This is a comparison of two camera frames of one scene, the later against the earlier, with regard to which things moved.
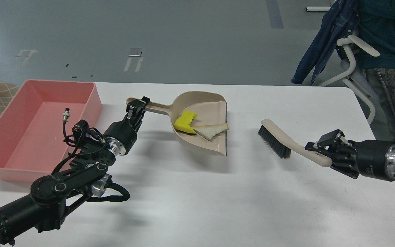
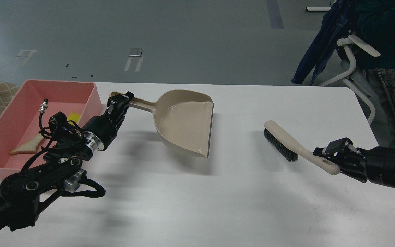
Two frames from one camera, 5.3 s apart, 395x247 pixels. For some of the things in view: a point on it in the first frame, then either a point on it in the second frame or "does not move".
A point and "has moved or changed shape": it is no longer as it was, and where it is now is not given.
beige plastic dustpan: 211,108 has moved or changed shape
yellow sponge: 183,123 -> 73,116
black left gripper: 122,135 -> 106,126
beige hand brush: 283,144 has moved or changed shape
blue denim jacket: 340,20 does not move
